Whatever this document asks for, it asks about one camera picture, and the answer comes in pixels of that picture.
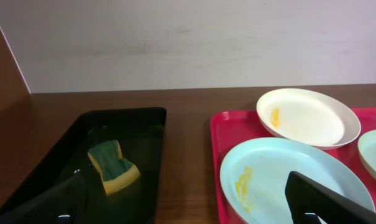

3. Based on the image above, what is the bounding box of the light blue plate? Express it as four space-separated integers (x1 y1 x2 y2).
357 129 376 180
220 138 375 223

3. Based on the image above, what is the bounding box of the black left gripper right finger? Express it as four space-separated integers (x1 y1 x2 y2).
285 171 376 224

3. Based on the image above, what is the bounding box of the black plastic tray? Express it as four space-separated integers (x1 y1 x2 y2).
0 108 167 223

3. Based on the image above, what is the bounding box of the yellow green sponge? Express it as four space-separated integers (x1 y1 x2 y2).
88 140 140 195

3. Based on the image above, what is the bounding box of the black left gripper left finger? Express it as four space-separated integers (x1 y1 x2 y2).
0 174 86 224

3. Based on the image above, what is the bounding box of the white plate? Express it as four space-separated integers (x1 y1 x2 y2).
256 88 362 151

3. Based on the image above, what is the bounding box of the red serving tray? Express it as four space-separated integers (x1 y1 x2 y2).
210 108 376 224

